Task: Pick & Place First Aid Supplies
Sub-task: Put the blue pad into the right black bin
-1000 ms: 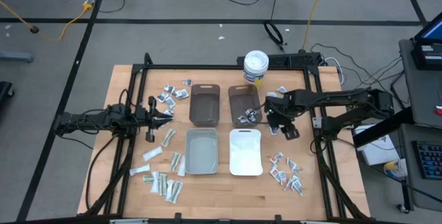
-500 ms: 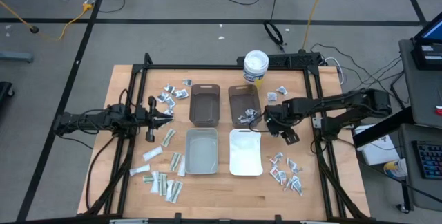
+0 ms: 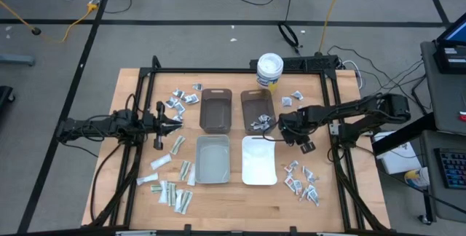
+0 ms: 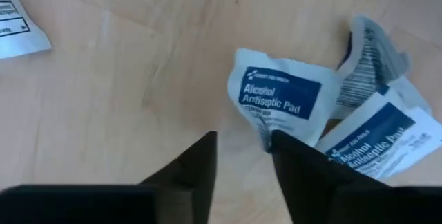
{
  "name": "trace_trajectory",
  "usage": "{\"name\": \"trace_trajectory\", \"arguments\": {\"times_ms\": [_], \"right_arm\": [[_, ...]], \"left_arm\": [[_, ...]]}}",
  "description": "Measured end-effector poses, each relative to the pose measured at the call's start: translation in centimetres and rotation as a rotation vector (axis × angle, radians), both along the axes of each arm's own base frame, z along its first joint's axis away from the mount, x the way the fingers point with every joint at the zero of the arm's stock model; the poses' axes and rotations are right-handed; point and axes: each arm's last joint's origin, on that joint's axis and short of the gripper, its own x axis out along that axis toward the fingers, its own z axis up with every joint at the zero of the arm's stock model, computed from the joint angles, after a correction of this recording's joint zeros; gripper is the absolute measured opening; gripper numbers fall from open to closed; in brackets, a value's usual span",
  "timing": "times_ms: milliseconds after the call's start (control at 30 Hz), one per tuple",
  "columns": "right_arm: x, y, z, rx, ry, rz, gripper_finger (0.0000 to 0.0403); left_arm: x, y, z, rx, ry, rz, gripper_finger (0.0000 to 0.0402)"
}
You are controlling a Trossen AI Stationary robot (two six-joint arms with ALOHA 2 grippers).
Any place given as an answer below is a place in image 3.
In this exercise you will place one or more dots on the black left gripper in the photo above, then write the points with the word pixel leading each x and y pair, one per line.
pixel 154 125

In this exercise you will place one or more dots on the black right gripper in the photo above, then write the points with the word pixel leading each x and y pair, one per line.
pixel 293 125

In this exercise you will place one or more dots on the silver-blue alcohol pad packet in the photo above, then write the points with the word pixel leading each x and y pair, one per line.
pixel 180 108
pixel 297 95
pixel 259 122
pixel 265 118
pixel 177 118
pixel 191 99
pixel 268 124
pixel 171 102
pixel 178 93
pixel 263 128
pixel 197 86
pixel 286 101
pixel 254 127

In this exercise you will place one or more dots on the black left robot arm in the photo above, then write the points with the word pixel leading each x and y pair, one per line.
pixel 98 126

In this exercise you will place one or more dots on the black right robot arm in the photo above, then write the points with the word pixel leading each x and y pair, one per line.
pixel 349 109

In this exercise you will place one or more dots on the green-striped bandage wrapper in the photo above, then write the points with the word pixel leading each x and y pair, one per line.
pixel 185 170
pixel 156 188
pixel 177 145
pixel 171 194
pixel 186 201

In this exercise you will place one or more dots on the brown translucent plastic bin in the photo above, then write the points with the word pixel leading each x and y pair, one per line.
pixel 256 101
pixel 216 114

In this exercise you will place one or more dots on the white plastic bin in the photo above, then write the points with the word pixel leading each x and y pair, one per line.
pixel 259 163

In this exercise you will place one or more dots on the grey plastic bin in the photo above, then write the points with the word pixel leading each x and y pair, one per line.
pixel 213 161

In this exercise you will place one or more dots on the white disinfectant wipes canister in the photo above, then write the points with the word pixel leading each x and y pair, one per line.
pixel 269 65

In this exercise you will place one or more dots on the white box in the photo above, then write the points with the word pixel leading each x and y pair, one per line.
pixel 400 159

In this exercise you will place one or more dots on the small yellow-blue canister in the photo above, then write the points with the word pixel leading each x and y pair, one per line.
pixel 415 177

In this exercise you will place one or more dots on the grey cart shelf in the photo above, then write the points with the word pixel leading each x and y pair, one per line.
pixel 446 97

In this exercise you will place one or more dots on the black round disc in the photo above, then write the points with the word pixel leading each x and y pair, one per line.
pixel 36 31

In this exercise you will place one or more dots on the black keyboard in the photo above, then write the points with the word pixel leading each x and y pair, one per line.
pixel 453 167

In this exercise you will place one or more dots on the black laptop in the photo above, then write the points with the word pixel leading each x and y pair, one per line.
pixel 451 59

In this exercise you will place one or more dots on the grey keyboard desk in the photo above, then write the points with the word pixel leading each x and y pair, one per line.
pixel 448 203

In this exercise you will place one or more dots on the black aluminium table frame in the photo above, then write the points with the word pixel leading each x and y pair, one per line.
pixel 233 70

